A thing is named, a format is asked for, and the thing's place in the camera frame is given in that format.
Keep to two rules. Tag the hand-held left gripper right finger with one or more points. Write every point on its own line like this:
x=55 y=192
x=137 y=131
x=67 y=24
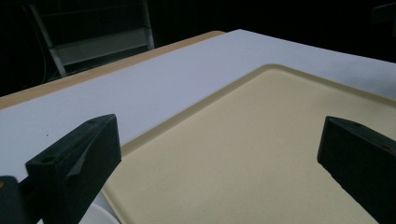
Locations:
x=361 y=161

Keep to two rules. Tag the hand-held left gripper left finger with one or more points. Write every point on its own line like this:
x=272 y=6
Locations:
x=70 y=169

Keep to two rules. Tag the beige plastic tray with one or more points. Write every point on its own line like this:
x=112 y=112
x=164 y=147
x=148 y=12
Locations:
x=249 y=149

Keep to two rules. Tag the white table mat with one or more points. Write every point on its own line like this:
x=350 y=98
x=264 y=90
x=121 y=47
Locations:
x=162 y=84

